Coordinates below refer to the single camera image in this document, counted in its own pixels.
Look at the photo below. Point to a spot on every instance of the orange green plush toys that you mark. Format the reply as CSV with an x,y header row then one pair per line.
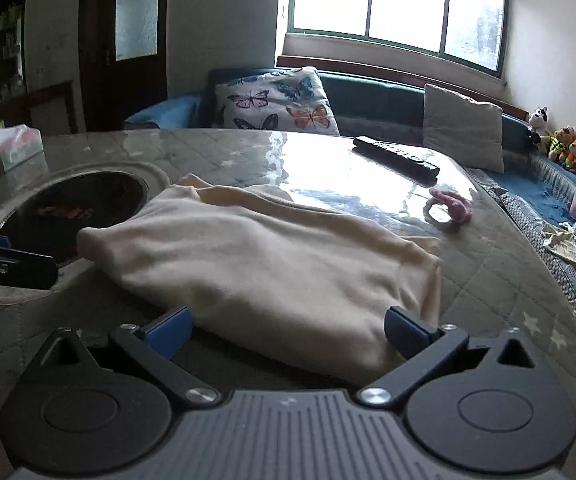
x,y
562,148

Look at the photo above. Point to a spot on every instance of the black remote control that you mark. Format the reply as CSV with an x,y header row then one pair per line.
x,y
397,159

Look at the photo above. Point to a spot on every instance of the dark teal sofa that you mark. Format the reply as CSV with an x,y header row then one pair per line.
x,y
532,189

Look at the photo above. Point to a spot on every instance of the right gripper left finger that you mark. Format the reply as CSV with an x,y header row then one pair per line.
x,y
129,367

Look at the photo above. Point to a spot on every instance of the round black table inset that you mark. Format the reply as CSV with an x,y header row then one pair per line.
x,y
48,222

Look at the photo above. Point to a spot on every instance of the black white plush toy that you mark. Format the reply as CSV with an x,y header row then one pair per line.
x,y
538,137

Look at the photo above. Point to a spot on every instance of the dark wooden door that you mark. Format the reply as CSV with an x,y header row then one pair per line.
x,y
122,59

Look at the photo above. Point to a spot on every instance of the tissue box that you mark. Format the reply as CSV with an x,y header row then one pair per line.
x,y
18,144

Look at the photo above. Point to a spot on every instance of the window with green frame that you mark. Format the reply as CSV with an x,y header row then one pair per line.
x,y
469,32

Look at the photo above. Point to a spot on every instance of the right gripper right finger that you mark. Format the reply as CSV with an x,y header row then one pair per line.
x,y
449,367

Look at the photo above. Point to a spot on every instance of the butterfly print pillow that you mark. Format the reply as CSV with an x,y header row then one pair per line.
x,y
280,100

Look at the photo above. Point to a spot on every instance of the crumpled small cloth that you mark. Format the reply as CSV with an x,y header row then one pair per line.
x,y
560,240

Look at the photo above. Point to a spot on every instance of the grey cushion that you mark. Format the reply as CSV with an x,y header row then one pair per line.
x,y
469,131

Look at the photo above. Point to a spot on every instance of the beige knit garment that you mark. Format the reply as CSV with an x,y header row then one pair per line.
x,y
305,286

